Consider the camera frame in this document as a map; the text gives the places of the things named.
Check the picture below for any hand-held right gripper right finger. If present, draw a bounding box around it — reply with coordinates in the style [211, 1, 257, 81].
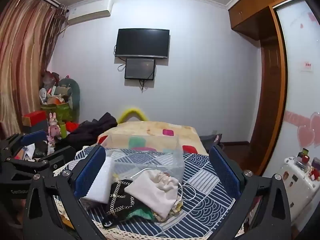
[209, 145, 292, 240]

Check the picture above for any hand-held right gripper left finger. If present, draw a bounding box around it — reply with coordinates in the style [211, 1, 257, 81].
[27, 145, 107, 240]

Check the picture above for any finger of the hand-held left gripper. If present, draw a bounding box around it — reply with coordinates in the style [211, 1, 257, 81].
[0, 130, 48, 161]
[7, 146, 77, 175]

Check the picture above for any white foam pad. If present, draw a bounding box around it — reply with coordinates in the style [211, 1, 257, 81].
[80, 149, 116, 204]

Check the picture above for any grey box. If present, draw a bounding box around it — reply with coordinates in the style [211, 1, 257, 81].
[28, 119, 49, 133]

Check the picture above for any pile of papers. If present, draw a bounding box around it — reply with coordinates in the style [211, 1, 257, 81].
[14, 142, 56, 162]

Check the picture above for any red box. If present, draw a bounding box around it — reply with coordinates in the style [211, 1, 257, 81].
[22, 111, 48, 127]

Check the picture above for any pink bunny toy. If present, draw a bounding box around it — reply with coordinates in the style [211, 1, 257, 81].
[47, 112, 62, 143]

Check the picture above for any red cloth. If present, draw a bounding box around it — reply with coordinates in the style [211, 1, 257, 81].
[65, 121, 80, 132]

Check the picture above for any blue patterned blanket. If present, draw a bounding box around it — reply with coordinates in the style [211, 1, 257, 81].
[54, 145, 250, 240]

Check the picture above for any green cardboard box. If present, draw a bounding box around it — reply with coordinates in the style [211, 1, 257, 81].
[41, 102, 74, 123]

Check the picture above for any black clothing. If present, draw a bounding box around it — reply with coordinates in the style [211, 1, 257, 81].
[67, 112, 118, 151]

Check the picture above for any pile of plush toys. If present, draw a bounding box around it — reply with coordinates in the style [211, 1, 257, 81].
[39, 71, 73, 105]

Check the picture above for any yellow floral cloth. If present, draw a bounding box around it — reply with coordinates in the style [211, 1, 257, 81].
[169, 197, 184, 213]

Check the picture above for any clear plastic box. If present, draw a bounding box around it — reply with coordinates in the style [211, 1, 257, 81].
[101, 134, 186, 183]

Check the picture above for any green cloth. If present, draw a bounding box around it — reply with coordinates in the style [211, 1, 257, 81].
[126, 208, 156, 222]

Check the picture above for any white cabinet with stickers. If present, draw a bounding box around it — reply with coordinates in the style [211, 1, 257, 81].
[273, 156, 320, 221]

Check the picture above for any yellow curved pillow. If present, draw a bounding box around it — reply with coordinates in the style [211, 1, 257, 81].
[117, 106, 150, 125]

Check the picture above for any yellow patchwork quilt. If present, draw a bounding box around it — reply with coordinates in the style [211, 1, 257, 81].
[96, 121, 209, 156]

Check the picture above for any striped brown curtain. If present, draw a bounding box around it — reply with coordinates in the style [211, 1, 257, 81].
[0, 0, 67, 137]

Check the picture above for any wooden wardrobe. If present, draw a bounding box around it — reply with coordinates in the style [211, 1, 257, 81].
[227, 0, 303, 177]

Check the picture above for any white sliding door with hearts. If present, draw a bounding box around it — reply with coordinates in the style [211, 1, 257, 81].
[261, 0, 320, 177]

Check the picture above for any small black monitor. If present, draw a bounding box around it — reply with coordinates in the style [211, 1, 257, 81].
[124, 58, 156, 81]

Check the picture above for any white air conditioner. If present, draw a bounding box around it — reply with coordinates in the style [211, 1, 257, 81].
[66, 1, 113, 26]

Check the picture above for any black chain-trimmed bag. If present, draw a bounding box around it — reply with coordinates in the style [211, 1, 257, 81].
[101, 179, 137, 228]

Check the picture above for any beige drawstring pouch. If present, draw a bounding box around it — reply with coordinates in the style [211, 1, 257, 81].
[124, 169, 181, 220]

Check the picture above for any wall-mounted black television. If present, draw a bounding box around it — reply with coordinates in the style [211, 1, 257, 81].
[114, 28, 171, 59]

